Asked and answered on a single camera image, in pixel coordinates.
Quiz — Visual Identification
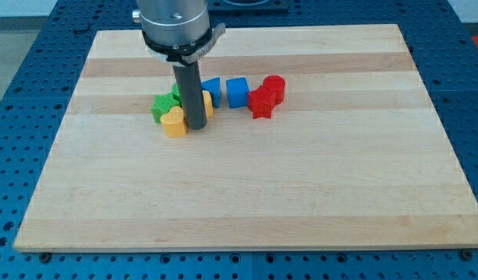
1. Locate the blue triangle block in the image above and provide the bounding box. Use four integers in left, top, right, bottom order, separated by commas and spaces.
201, 77, 222, 108

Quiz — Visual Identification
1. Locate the gray cylindrical pusher rod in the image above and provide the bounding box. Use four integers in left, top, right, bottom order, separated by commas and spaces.
173, 62, 207, 130

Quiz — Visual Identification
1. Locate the yellow heart block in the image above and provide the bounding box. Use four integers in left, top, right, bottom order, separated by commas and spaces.
160, 106, 187, 138

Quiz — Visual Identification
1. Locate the red cylinder block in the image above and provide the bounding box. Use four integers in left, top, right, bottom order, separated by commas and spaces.
263, 75, 286, 105

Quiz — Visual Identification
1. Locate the yellow block behind rod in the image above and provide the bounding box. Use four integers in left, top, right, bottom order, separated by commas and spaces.
202, 90, 214, 118

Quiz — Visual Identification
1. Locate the red star block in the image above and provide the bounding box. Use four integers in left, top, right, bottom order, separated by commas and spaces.
247, 86, 276, 119

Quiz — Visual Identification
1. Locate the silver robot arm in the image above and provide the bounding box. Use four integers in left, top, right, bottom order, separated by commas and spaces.
132, 0, 225, 67

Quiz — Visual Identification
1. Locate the wooden board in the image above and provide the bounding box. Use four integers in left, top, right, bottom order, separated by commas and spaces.
14, 24, 478, 253

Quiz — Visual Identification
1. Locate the green block behind rod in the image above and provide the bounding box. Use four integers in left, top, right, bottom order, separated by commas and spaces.
172, 83, 181, 103

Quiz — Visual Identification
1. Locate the green star block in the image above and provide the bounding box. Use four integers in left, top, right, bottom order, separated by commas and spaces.
151, 93, 180, 124

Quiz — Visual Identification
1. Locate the blue cube block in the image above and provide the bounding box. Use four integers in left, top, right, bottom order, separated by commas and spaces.
225, 77, 249, 109

